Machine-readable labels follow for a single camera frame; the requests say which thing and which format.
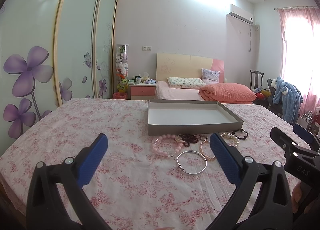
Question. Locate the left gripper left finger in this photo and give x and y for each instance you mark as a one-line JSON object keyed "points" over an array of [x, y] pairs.
{"points": [[45, 208]]}

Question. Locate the right hand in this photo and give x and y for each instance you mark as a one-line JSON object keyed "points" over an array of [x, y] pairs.
{"points": [[295, 197]]}

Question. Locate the pink bedside table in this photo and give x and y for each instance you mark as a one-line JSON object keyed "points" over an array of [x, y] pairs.
{"points": [[142, 91]]}

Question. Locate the folded orange duvet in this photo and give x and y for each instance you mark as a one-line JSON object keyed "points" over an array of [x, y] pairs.
{"points": [[227, 93]]}

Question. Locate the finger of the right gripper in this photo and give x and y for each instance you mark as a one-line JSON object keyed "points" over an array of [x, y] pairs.
{"points": [[285, 142], [307, 136]]}

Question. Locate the silver thin bangle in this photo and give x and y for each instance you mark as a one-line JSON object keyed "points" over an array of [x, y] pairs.
{"points": [[191, 163]]}

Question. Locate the pink bed with headboard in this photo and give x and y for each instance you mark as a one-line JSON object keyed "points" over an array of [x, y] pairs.
{"points": [[184, 66]]}

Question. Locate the pink curtain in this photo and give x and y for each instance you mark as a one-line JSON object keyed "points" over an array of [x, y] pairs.
{"points": [[300, 65]]}

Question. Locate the white air conditioner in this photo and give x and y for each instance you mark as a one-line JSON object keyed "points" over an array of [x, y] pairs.
{"points": [[240, 14]]}

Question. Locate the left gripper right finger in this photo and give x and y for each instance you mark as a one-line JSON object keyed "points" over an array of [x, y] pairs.
{"points": [[272, 208]]}

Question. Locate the grey cardboard tray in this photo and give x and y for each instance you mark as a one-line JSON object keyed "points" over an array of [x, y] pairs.
{"points": [[190, 117]]}

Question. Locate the dark wooden chair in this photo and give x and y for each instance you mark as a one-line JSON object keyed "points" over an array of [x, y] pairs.
{"points": [[256, 79]]}

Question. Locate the white wall outlet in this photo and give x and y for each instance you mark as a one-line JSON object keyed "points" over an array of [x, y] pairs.
{"points": [[146, 48]]}

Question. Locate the blue plush robe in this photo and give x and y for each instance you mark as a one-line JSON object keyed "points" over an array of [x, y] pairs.
{"points": [[291, 99]]}

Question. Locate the lilac pillow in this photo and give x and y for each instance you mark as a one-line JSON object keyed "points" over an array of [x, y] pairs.
{"points": [[209, 76]]}

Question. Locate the pink floral tablecloth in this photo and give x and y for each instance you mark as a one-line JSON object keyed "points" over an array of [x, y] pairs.
{"points": [[133, 188]]}

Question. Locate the floral white pillow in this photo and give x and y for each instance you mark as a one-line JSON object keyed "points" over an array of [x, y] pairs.
{"points": [[185, 83]]}

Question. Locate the wardrobe with flower doors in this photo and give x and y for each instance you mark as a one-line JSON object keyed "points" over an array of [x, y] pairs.
{"points": [[51, 52]]}

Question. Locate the red waste basket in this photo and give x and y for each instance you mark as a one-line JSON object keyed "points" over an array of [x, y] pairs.
{"points": [[120, 95]]}

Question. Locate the plush toy display tube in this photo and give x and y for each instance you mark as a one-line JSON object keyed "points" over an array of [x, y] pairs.
{"points": [[121, 68]]}

